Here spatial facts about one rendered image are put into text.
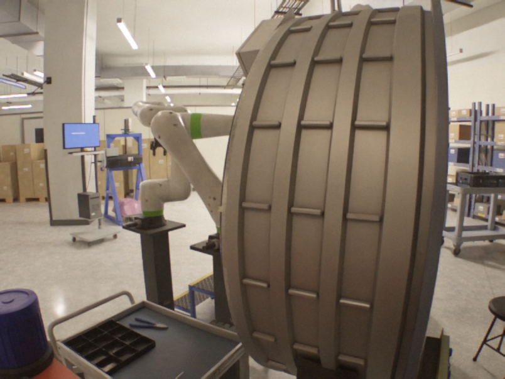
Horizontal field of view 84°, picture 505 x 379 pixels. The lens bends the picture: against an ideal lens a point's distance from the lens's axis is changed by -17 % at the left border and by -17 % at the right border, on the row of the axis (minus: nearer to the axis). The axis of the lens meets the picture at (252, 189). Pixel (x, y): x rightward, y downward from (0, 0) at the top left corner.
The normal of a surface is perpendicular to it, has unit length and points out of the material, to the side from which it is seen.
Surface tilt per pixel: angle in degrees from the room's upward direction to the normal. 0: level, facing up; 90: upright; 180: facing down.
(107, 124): 90
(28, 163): 90
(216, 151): 90
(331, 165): 74
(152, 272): 90
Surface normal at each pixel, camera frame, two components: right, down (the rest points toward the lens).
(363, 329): -0.48, 0.37
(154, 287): -0.57, 0.12
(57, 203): 0.18, 0.15
